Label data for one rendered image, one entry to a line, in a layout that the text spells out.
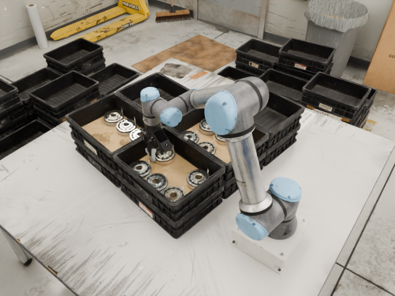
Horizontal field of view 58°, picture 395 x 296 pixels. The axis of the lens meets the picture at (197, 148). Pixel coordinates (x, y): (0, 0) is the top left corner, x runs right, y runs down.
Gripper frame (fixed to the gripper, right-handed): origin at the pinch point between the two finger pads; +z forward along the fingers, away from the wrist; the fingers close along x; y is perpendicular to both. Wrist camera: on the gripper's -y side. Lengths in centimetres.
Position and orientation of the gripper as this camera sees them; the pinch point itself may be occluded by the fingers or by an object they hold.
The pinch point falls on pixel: (158, 158)
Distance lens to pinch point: 165.6
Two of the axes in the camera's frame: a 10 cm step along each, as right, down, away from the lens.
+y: -6.6, -5.1, 5.6
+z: 0.0, 7.4, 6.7
